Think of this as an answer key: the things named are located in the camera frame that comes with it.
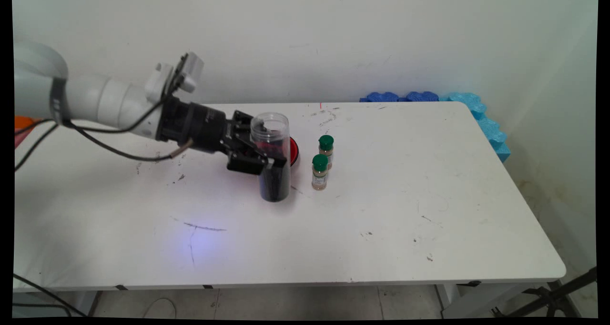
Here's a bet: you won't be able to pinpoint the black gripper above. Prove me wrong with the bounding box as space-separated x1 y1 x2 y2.
157 96 288 175

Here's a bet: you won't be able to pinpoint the black tripod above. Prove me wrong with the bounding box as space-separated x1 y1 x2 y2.
493 266 597 318

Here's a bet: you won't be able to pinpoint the black camera cable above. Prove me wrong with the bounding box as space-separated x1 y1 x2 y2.
14 70 186 136

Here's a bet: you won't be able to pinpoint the light blue foam mat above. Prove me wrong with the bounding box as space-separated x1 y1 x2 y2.
441 92 511 163

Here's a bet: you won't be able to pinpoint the red bowl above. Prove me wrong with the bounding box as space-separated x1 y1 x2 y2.
243 137 300 167

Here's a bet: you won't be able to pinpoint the black hanging cable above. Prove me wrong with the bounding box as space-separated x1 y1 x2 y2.
13 274 86 317

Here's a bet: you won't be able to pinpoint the grey arm strap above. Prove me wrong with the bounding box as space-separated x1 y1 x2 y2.
50 77 72 125

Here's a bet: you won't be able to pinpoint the orange object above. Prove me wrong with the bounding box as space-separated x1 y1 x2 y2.
14 115 43 130

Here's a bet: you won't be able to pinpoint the clear plastic jar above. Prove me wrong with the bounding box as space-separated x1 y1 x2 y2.
250 112 291 203

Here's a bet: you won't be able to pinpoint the thin floor cable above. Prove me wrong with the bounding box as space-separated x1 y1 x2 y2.
144 297 178 318

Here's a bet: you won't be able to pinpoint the green-capped spice bottle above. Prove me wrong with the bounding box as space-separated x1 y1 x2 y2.
318 135 334 169
312 154 329 191

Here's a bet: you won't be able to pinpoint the white table leg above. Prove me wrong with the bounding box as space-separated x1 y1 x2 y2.
14 291 103 317

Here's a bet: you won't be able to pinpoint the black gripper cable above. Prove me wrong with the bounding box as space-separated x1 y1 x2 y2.
14 120 195 172

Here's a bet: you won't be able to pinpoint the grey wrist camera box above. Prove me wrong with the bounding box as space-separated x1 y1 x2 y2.
144 52 204 102

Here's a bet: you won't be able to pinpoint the black beads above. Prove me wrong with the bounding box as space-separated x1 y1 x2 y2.
259 170 291 203

